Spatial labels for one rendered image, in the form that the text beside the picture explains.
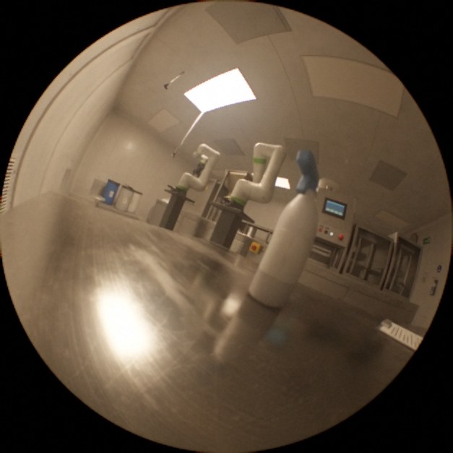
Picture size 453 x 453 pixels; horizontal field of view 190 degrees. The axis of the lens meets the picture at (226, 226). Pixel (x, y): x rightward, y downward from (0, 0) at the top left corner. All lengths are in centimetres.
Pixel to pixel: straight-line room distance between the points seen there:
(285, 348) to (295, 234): 14
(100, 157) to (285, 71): 450
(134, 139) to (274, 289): 481
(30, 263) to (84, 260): 6
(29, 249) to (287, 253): 30
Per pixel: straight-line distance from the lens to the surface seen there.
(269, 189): 93
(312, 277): 107
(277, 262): 20
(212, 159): 159
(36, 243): 18
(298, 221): 21
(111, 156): 464
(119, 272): 16
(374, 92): 212
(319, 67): 197
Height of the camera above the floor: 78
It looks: 1 degrees up
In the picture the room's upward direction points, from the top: 23 degrees clockwise
